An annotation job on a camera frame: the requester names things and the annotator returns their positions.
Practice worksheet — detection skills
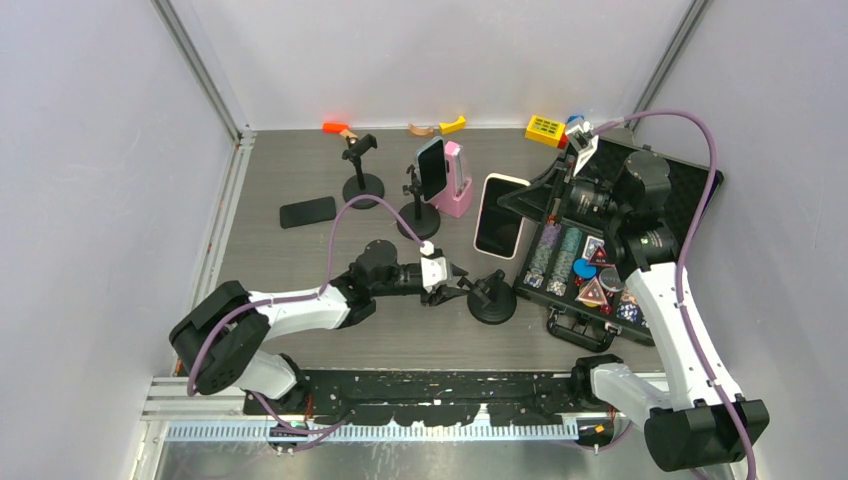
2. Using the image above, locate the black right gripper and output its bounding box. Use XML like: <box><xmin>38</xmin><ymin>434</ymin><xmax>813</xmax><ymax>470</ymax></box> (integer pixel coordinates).
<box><xmin>499</xmin><ymin>152</ymin><xmax>629</xmax><ymax>226</ymax></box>

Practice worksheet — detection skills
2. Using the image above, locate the orange wooden block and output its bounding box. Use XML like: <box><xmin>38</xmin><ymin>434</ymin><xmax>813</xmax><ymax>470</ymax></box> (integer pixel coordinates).
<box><xmin>321</xmin><ymin>122</ymin><xmax>349</xmax><ymax>134</ymax></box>

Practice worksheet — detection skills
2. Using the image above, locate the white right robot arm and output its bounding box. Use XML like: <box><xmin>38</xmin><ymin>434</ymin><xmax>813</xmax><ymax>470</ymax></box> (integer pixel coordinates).
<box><xmin>500</xmin><ymin>150</ymin><xmax>770</xmax><ymax>472</ymax></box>

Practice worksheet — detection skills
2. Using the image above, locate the blue round game chip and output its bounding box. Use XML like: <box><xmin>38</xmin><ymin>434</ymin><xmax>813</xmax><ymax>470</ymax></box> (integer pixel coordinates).
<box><xmin>572</xmin><ymin>258</ymin><xmax>598</xmax><ymax>279</ymax></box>

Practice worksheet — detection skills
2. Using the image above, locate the black smartphone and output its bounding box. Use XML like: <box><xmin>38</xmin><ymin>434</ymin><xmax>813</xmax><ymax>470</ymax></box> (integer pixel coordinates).
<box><xmin>279</xmin><ymin>196</ymin><xmax>337</xmax><ymax>229</ymax></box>

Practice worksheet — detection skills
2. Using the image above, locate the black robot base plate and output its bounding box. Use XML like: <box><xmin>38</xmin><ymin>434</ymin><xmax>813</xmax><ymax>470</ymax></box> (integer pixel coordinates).
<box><xmin>234</xmin><ymin>369</ymin><xmax>626</xmax><ymax>427</ymax></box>

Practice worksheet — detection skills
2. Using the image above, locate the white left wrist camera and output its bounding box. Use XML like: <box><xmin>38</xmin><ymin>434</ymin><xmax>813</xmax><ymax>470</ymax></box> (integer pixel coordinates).
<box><xmin>419</xmin><ymin>240</ymin><xmax>453</xmax><ymax>293</ymax></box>

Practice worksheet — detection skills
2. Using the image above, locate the blue-green poker chip stack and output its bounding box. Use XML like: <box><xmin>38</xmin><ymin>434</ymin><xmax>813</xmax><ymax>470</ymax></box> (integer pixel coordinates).
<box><xmin>551</xmin><ymin>227</ymin><xmax>582</xmax><ymax>283</ymax></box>

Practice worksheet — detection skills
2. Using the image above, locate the red triangle game piece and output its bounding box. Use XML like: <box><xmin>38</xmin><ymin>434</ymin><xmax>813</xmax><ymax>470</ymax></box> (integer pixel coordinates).
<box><xmin>575</xmin><ymin>277</ymin><xmax>608</xmax><ymax>307</ymax></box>

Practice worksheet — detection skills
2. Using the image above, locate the purple poker chip stack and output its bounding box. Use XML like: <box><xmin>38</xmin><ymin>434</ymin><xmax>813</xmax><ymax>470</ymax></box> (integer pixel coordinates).
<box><xmin>529</xmin><ymin>223</ymin><xmax>562</xmax><ymax>275</ymax></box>

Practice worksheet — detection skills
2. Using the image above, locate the black phone stand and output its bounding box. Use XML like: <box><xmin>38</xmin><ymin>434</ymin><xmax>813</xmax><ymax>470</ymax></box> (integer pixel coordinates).
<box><xmin>341</xmin><ymin>134</ymin><xmax>385</xmax><ymax>210</ymax></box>
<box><xmin>399</xmin><ymin>165</ymin><xmax>441</xmax><ymax>240</ymax></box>
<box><xmin>466</xmin><ymin>269</ymin><xmax>517</xmax><ymax>325</ymax></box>

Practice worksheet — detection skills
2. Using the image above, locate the yellow toy brick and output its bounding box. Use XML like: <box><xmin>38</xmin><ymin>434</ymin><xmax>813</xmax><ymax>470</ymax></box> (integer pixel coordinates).
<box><xmin>524</xmin><ymin>115</ymin><xmax>566</xmax><ymax>148</ymax></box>

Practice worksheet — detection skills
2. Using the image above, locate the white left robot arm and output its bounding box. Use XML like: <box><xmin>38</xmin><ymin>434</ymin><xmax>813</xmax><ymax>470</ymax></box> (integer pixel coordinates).
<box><xmin>169</xmin><ymin>240</ymin><xmax>468</xmax><ymax>414</ymax></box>

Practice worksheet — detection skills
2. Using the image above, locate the smartphone with clear case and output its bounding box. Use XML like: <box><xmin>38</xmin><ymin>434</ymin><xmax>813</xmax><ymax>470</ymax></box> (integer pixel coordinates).
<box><xmin>415</xmin><ymin>136</ymin><xmax>447</xmax><ymax>202</ymax></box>

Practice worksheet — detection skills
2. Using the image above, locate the yellow arch block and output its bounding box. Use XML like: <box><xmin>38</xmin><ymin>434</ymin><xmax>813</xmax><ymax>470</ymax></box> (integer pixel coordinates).
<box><xmin>438</xmin><ymin>115</ymin><xmax>467</xmax><ymax>135</ymax></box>

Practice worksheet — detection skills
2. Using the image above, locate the black foam-lined case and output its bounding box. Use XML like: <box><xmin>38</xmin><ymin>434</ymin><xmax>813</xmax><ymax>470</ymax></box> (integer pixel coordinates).
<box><xmin>513</xmin><ymin>137</ymin><xmax>724</xmax><ymax>353</ymax></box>

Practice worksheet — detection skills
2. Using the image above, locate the smartphone with cream case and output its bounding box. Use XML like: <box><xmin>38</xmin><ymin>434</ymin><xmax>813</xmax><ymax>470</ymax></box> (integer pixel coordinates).
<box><xmin>472</xmin><ymin>173</ymin><xmax>529</xmax><ymax>260</ymax></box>

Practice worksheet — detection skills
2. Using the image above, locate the pink wedge stand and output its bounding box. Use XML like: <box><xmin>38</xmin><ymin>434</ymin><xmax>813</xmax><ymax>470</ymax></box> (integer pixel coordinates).
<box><xmin>430</xmin><ymin>141</ymin><xmax>473</xmax><ymax>218</ymax></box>

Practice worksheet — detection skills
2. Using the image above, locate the tan arch block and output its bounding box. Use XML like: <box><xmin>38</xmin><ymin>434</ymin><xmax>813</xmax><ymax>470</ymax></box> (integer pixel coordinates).
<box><xmin>407</xmin><ymin>123</ymin><xmax>435</xmax><ymax>137</ymax></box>

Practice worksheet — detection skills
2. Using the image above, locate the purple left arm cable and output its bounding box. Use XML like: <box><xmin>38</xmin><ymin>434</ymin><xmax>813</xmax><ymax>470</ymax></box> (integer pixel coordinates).
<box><xmin>186</xmin><ymin>194</ymin><xmax>435</xmax><ymax>453</ymax></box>

